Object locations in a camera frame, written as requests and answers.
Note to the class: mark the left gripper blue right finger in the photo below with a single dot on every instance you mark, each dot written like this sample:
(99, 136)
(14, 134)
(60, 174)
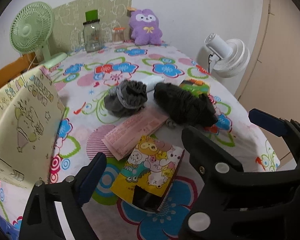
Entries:
(205, 155)

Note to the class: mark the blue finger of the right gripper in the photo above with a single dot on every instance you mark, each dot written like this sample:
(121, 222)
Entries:
(268, 122)

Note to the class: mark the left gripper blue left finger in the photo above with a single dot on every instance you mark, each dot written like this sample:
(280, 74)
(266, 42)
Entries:
(89, 176)

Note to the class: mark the black bath pouf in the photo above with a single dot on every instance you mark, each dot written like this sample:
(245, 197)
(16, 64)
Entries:
(183, 107)

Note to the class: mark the yellow cartoon tissue pack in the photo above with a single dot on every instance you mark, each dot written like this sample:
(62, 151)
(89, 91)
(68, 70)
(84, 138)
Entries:
(147, 176)

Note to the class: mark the pink wipes packet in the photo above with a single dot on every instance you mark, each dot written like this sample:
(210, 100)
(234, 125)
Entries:
(123, 138)

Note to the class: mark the green orange tissue pack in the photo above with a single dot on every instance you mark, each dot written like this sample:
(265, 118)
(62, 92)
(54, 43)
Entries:
(196, 87)

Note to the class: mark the white clear plastic packet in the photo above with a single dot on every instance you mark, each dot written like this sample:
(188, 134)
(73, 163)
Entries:
(150, 81)

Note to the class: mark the grey bath pouf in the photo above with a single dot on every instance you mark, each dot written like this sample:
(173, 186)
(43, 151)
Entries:
(126, 99)

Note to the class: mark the beige wardrobe door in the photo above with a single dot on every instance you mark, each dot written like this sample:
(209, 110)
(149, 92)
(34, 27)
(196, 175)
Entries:
(271, 82)

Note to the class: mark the white standing fan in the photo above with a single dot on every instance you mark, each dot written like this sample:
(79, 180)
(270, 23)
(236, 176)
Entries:
(228, 58)

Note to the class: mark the yellow cartoon fabric storage box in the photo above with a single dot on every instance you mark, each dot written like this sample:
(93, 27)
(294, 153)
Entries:
(30, 115)

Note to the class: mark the floral tablecloth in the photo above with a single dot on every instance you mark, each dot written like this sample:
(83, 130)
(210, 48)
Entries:
(83, 80)

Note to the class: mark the purple plush bunny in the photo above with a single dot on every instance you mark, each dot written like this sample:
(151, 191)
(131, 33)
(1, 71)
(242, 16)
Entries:
(145, 27)

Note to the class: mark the wooden bed headboard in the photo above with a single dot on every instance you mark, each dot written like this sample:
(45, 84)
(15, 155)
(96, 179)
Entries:
(18, 67)

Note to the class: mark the toothpick jar orange lid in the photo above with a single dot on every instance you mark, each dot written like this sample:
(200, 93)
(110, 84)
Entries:
(118, 35)

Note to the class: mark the glass jar with green cup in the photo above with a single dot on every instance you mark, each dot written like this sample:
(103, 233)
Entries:
(92, 31)

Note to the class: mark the green patterned board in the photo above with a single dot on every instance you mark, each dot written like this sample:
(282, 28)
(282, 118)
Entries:
(67, 34)

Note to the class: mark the green desk fan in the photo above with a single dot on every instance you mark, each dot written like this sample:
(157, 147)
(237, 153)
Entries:
(30, 31)

